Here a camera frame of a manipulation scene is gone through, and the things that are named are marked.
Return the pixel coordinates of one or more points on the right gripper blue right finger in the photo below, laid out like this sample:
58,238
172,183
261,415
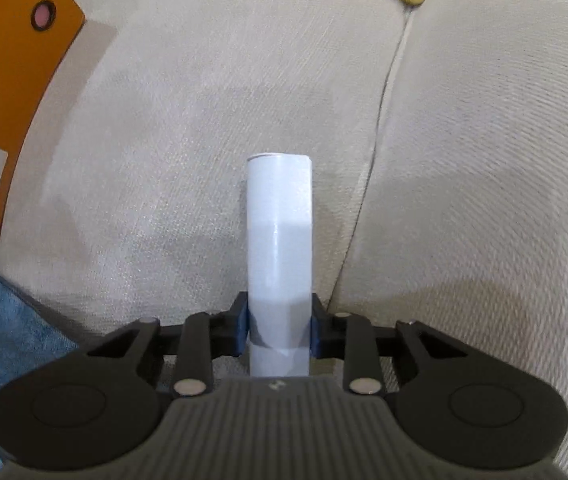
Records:
323,338

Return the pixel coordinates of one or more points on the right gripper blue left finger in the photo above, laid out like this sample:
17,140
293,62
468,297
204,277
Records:
237,321

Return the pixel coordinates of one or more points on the white paper sheet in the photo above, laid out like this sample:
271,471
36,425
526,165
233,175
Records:
279,208

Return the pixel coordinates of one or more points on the beige sofa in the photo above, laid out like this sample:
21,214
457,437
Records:
438,137

